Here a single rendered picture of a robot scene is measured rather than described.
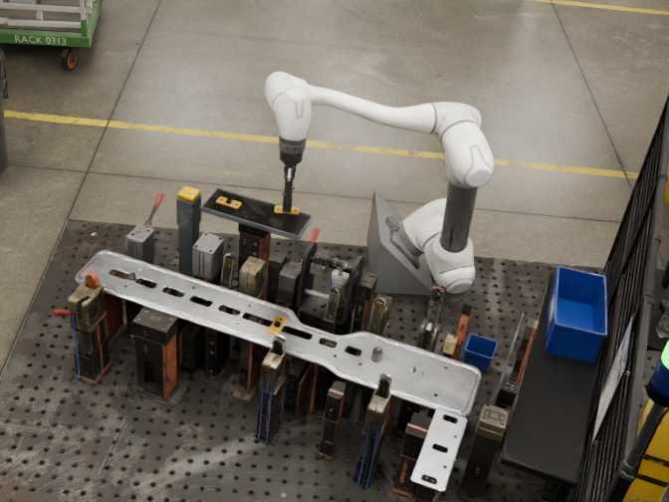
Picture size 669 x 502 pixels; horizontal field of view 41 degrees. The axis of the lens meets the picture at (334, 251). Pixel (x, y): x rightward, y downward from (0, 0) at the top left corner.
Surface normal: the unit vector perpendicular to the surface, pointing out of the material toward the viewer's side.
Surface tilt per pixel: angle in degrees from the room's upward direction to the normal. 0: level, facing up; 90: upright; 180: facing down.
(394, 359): 0
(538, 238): 0
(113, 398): 0
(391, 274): 90
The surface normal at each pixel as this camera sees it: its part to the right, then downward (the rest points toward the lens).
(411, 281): 0.04, 0.62
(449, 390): 0.10, -0.78
